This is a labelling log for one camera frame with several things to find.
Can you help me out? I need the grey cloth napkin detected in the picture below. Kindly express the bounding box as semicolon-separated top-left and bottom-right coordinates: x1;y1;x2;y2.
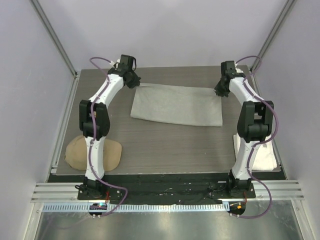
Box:
130;83;223;127

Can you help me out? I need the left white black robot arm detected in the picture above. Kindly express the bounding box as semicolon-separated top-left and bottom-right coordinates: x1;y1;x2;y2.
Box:
78;64;141;200

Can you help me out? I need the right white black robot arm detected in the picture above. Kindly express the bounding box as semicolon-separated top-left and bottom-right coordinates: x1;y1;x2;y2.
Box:
214;71;274;198

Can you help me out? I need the white folded towel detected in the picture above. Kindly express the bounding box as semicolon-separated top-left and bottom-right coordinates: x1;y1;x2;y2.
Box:
232;133;279;172

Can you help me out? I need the beige cap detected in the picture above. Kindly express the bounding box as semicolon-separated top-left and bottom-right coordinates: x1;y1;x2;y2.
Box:
64;135;122;172

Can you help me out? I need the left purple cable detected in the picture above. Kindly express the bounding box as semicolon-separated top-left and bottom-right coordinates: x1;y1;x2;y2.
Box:
88;56;130;217

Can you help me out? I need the left aluminium frame post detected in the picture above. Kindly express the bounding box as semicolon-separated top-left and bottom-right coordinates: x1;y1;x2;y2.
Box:
29;0;78;78

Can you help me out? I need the aluminium frame post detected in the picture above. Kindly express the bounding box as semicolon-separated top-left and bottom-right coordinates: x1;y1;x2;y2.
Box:
258;0;297;60
29;0;78;78

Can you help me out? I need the right aluminium frame post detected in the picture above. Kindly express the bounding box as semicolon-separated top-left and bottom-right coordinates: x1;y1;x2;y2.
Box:
258;0;297;60

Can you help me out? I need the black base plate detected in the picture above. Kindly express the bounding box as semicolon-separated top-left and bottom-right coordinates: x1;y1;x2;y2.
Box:
75;173;256;205

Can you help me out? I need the white slotted cable duct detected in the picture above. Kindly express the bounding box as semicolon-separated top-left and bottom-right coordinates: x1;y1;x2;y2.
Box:
42;202;230;213

